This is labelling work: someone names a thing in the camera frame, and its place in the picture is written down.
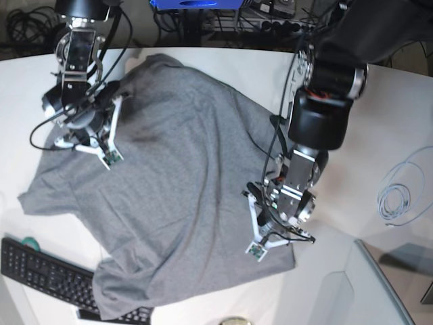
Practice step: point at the green tape roll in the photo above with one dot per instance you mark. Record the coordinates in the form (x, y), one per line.
(30, 242)

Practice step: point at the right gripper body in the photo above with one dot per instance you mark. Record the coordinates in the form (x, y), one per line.
(92, 130)

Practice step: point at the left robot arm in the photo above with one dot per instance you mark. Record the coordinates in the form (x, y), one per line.
(327, 74)

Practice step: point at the blue box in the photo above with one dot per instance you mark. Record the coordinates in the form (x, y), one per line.
(199, 4)

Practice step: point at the black computer keyboard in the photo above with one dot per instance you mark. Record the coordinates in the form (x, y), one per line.
(51, 276)

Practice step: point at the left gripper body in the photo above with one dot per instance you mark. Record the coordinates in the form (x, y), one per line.
(269, 233)

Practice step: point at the round brass object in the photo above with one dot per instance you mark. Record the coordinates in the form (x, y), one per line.
(235, 320)

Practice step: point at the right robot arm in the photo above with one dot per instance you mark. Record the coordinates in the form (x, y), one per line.
(83, 101)

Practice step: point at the grey t-shirt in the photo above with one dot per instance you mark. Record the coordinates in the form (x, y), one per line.
(171, 214)

